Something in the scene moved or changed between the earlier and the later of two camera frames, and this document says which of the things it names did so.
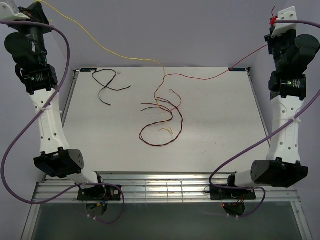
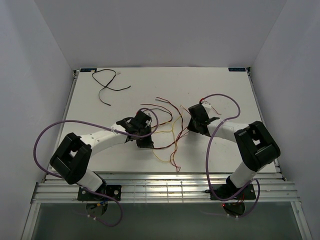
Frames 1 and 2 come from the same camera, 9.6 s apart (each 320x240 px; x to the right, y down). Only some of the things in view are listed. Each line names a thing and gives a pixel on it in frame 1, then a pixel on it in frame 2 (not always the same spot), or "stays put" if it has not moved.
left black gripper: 35,12 to 148,143
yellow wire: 120,56 to 172,130
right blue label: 237,69 stays put
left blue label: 88,69 stays put
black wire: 105,86 stays put
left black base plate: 100,192 stays put
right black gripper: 291,34 to 192,128
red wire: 214,77 to 177,168
